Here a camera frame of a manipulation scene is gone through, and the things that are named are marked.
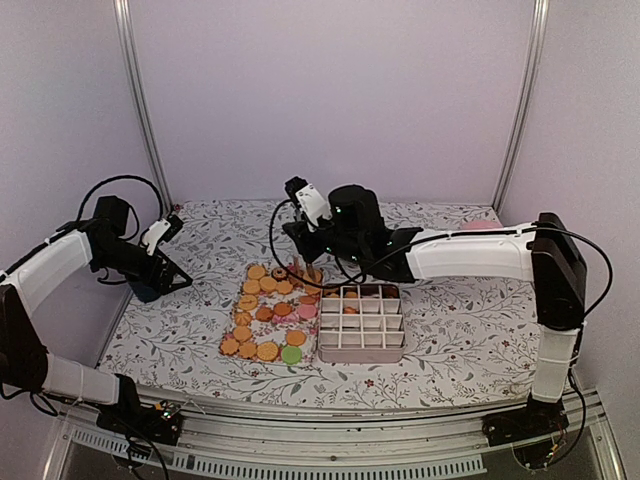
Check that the pink divided cookie tin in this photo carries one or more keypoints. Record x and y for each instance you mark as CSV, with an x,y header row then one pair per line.
x,y
361,324

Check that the green round cookie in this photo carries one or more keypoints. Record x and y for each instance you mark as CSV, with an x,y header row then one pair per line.
x,y
291,355

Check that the dark blue cup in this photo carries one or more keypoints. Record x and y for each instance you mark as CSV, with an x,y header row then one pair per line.
x,y
142,292

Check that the floral cookie tray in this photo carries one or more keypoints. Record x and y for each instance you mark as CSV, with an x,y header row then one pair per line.
x,y
266,311

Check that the aluminium front rail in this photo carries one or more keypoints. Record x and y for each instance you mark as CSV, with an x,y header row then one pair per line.
x,y
231,439

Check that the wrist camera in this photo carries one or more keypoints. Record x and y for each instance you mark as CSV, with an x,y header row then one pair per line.
x,y
311,204
160,231

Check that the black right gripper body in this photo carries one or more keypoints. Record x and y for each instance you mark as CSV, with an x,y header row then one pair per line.
x,y
309,252

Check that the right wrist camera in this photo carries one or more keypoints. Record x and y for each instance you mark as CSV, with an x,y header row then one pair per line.
x,y
311,204

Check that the pink plastic plate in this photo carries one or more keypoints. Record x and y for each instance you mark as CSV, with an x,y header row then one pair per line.
x,y
481,225

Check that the dotted tan sandwich cookie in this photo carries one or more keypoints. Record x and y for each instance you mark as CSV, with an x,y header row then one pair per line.
x,y
268,351

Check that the aluminium right corner post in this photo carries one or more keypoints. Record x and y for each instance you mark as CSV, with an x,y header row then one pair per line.
x,y
534,51

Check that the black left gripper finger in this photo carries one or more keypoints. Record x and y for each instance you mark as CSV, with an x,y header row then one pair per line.
x,y
175,271
169,285

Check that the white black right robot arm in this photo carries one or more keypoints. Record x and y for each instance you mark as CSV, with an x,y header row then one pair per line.
x,y
348,225

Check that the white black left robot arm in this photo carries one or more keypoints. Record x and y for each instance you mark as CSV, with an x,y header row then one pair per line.
x,y
50,282

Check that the chocolate sprinkled donut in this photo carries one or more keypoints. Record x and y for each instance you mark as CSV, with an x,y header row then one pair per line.
x,y
279,274

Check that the aluminium left corner post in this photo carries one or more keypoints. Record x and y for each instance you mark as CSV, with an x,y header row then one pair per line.
x,y
125,30

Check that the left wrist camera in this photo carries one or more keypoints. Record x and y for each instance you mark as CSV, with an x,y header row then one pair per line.
x,y
160,231

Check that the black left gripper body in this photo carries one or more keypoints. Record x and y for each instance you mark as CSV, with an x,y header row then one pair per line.
x,y
148,275

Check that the aluminium corner post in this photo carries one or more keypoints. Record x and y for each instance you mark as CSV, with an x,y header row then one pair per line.
x,y
125,30
534,51

